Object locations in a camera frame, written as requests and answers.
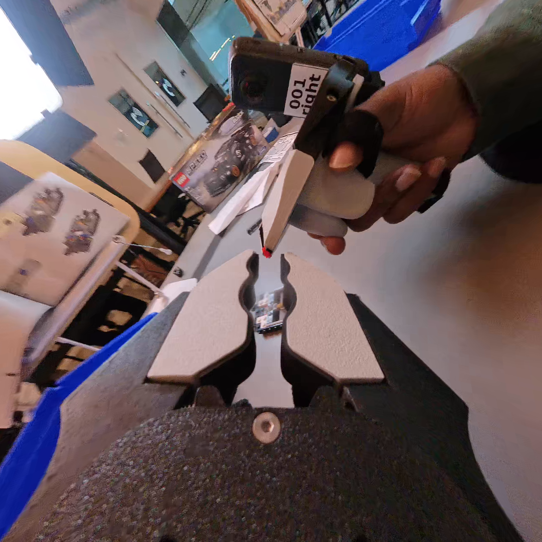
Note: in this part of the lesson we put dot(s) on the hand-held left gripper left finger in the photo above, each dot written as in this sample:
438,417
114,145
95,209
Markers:
203,334

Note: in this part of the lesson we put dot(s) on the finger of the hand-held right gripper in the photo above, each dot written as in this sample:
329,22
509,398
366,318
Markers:
288,195

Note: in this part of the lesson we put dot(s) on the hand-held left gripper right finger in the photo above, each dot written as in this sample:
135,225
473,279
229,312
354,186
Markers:
332,334

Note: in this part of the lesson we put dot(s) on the black blue lego subassembly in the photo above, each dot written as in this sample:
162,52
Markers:
267,251

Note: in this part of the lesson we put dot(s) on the lego car model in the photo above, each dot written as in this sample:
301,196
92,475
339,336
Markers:
269,309

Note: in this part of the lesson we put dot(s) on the lego instruction booklet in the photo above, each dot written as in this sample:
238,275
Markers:
76,220

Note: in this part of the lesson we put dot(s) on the blue plastic bin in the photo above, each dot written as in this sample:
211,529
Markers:
34,457
381,30

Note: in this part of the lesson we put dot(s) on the lego set box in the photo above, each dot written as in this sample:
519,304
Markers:
216,165

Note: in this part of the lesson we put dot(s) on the white paper sheets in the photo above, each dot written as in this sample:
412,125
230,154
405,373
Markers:
241,199

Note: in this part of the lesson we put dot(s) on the hanging banner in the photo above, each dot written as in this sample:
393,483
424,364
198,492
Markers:
279,13

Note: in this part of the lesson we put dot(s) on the black office chair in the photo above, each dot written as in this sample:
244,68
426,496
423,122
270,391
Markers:
210,103

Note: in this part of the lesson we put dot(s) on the white book stand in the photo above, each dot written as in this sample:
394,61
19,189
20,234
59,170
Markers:
21,356

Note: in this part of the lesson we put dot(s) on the tan panel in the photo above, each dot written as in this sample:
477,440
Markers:
51,157

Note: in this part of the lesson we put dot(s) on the studio light panel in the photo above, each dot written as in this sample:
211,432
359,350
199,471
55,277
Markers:
21,85

